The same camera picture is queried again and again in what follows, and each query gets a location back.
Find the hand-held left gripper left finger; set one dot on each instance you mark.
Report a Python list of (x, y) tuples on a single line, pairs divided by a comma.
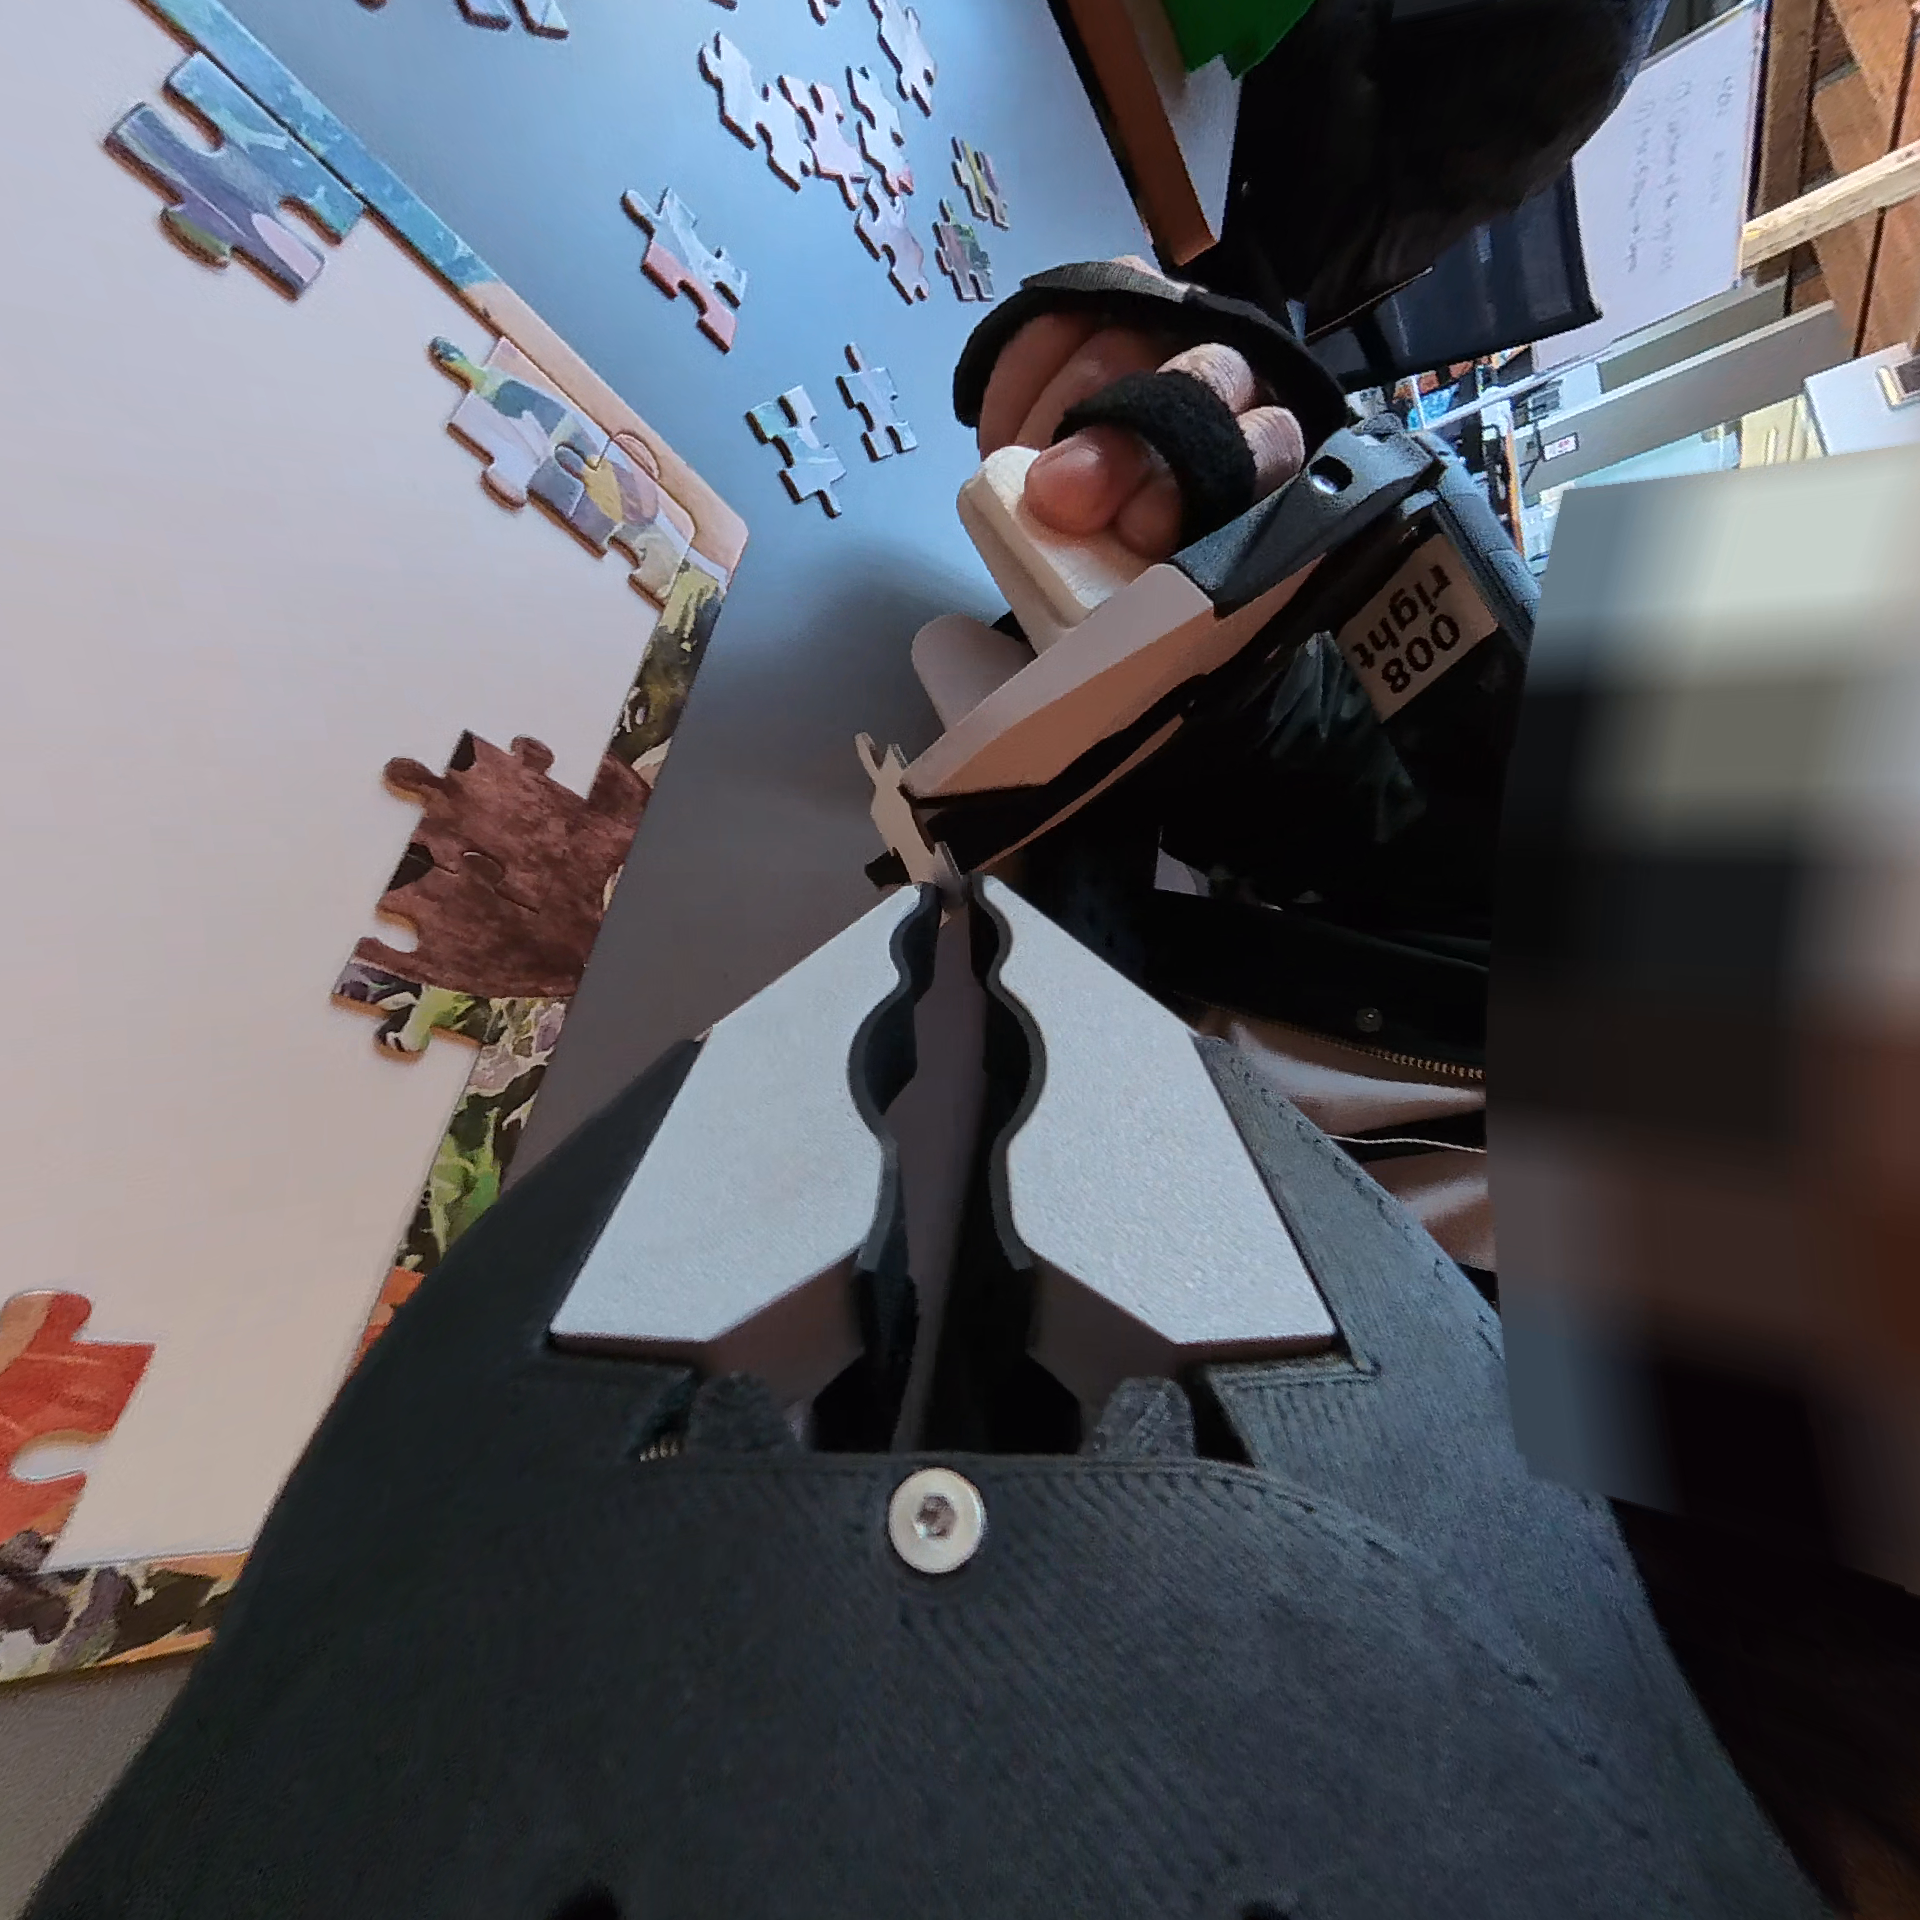
[(720, 1200)]

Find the person's pink clothing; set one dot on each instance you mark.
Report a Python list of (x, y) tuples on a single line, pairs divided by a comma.
[(1395, 1140)]

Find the cluster of loose puzzle pieces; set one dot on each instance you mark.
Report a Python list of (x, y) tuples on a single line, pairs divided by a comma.
[(833, 135)]

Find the black office chair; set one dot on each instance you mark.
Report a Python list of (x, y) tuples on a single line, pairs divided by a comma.
[(1471, 285)]

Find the puzzle frame tray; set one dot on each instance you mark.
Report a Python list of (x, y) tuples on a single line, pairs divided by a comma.
[(225, 751)]

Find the red white green puzzle piece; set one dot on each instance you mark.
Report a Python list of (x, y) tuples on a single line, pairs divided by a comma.
[(691, 270)]

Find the person's right forearm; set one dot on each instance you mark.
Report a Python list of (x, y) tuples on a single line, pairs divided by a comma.
[(1320, 751)]

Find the pastel puzzle piece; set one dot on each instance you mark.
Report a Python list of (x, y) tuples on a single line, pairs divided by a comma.
[(510, 13)]

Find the olive green puzzle piece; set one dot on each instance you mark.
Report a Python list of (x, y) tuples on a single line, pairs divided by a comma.
[(901, 819)]

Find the person's right hand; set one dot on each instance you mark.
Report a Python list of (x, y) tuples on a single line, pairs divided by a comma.
[(1094, 495)]

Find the green plastic bin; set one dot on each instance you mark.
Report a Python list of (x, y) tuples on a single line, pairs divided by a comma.
[(1215, 30)]

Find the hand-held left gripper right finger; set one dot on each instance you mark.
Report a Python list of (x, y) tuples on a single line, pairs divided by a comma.
[(1171, 1200)]

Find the whiteboard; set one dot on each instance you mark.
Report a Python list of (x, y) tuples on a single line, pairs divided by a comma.
[(1665, 180)]

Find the grey desk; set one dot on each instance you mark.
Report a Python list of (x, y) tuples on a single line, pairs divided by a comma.
[(781, 630)]

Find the purple black puzzle piece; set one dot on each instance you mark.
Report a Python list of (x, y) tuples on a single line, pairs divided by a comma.
[(502, 421)]

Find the pale tan puzzle piece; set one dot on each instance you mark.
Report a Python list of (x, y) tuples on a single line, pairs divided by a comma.
[(653, 549)]

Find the person's dark clothing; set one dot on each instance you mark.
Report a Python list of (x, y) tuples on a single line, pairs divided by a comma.
[(1320, 974)]

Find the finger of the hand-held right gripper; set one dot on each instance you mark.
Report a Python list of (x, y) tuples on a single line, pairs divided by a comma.
[(1080, 789), (1064, 690)]

